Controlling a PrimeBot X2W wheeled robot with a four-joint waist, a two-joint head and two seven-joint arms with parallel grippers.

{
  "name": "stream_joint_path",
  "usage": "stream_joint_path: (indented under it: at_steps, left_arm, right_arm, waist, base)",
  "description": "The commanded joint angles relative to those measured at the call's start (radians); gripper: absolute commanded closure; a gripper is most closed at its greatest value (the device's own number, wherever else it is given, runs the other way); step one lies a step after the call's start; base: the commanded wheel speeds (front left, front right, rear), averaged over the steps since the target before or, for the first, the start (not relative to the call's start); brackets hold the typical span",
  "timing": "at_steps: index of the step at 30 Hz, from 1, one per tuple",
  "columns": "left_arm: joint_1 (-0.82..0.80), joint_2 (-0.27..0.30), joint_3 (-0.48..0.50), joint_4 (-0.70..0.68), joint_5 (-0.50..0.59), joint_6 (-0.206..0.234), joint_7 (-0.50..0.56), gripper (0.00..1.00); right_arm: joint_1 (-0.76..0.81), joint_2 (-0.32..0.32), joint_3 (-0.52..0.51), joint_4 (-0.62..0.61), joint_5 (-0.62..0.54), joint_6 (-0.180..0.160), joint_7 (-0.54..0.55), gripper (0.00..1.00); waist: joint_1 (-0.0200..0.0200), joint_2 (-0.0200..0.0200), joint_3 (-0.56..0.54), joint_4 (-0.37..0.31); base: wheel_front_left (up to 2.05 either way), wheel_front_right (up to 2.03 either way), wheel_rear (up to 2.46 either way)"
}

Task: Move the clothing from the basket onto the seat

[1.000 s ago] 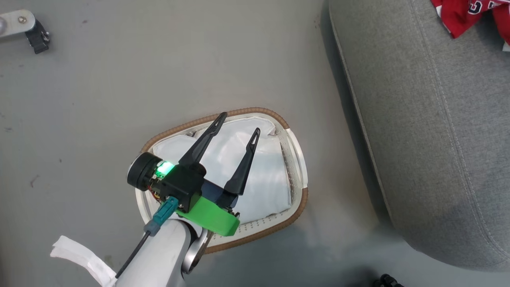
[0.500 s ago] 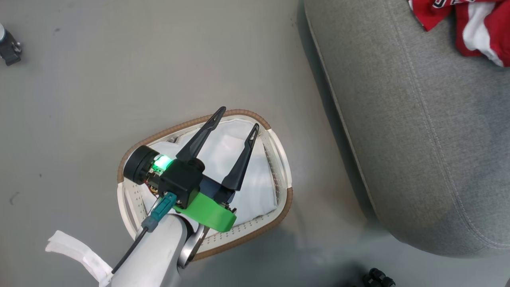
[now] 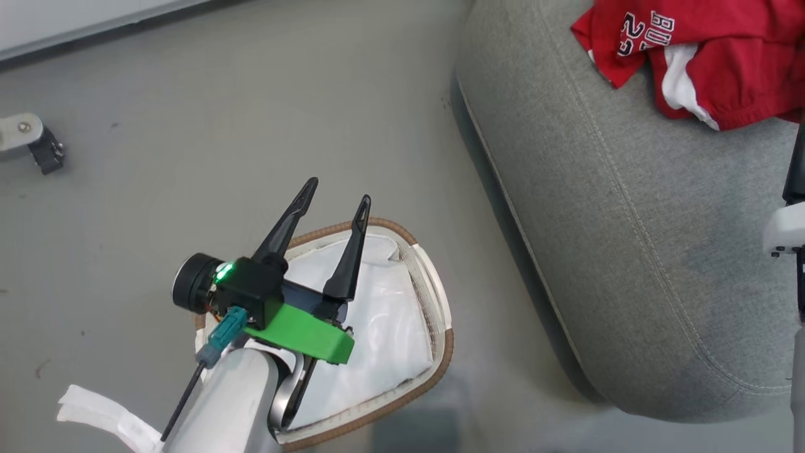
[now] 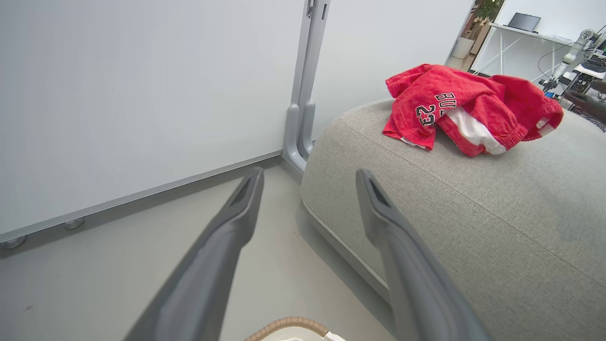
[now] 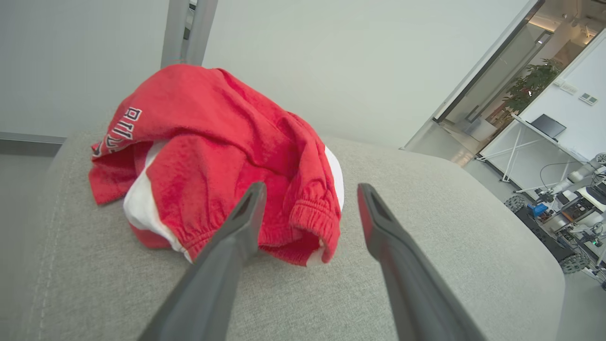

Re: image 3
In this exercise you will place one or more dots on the small caster wheel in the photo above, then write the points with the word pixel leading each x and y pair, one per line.
pixel 47 157

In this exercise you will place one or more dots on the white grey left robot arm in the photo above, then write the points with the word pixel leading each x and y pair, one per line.
pixel 233 402

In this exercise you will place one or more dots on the red jersey with white trim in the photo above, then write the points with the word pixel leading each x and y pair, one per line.
pixel 742 63

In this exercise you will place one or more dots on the grey fabric sofa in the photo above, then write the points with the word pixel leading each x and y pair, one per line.
pixel 629 220

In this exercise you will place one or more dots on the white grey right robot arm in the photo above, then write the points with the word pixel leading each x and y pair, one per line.
pixel 786 229

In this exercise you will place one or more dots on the brown wicker laundry basket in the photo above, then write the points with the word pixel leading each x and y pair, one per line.
pixel 444 365

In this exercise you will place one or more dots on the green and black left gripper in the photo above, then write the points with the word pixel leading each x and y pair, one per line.
pixel 302 333

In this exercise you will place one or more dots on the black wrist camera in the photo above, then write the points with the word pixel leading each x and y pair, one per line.
pixel 251 286

